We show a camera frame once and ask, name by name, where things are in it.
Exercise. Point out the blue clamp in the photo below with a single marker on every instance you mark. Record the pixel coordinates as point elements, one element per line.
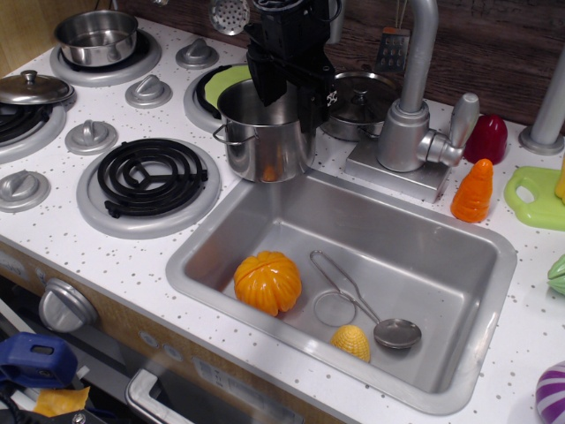
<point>37,361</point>

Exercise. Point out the silver stove knob middle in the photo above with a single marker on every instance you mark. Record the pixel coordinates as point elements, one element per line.
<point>149,93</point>

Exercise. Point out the wire strainer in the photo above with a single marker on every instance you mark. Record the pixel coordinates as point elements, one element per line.
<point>333,307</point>

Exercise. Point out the steel bowl pot on burner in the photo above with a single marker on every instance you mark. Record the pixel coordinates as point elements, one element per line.
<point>97,38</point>

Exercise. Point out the small lidded steel pan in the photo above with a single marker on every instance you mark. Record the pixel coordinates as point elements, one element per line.
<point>363,100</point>

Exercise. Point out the yellow cloth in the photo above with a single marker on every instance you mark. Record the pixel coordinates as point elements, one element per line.
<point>54,402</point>

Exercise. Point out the silver toy faucet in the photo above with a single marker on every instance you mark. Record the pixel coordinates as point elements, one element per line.
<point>409,156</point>

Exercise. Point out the silver oven door handle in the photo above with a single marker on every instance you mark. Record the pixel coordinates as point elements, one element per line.
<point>171,399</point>

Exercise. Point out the tall steel stock pot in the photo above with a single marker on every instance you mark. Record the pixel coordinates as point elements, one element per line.
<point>263,143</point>

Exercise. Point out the green plastic plate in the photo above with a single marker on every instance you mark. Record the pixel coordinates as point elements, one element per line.
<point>223,79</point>

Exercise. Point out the hanging small grater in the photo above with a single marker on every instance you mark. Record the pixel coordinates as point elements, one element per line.
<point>394,44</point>

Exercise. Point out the black coil front burner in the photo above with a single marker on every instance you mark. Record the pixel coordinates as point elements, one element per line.
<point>147,189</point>

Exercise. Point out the silver post right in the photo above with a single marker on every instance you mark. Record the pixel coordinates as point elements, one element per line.
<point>544,136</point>

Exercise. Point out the green plastic cutting board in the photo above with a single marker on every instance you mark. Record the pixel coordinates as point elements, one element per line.
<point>530,194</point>

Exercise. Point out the black coil left burner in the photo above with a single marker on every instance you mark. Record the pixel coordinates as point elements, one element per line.
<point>25,129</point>

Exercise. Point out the silver stove knob front-left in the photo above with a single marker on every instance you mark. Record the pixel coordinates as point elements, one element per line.
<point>23,190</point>

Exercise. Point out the steel sink basin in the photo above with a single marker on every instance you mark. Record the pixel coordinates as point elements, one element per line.
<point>402,298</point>

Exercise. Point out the black coil burner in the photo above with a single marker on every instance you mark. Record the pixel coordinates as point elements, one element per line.
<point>147,189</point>
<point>25,129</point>

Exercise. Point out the silver oven dial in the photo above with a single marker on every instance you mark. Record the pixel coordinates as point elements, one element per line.
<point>64,308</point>

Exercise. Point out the steel ladle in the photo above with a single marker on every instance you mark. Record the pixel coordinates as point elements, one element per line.
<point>393,333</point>

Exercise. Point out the orange plastic pumpkin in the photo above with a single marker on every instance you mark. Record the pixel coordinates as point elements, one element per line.
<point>269,281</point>

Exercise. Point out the purple striped plastic vegetable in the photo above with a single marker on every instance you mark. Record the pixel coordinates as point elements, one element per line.
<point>549,395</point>

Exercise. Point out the dark red plastic pepper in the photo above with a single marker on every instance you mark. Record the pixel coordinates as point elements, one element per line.
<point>488,140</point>

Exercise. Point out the hanging slotted spoon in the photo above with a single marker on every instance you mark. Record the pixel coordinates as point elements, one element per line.
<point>229,17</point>

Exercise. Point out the silver stove knob back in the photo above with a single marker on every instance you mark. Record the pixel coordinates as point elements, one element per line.
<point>197,55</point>

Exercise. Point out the silver stove knob front-middle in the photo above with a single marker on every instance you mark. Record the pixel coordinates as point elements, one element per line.
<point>91,138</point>

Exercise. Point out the steel pot lid left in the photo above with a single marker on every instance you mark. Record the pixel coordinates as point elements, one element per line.
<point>31,88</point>

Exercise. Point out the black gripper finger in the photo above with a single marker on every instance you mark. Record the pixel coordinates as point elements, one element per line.
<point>312,107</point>
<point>270,85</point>

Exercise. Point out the green plastic vegetable right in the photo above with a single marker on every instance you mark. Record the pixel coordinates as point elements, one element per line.
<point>556,276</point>

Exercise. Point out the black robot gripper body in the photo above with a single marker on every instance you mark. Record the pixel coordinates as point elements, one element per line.
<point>293,34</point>

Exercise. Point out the yellow plastic corn piece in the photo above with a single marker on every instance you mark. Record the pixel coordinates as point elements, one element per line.
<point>352,339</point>

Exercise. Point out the orange plastic carrot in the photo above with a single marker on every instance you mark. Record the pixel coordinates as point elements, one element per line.
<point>471,202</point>

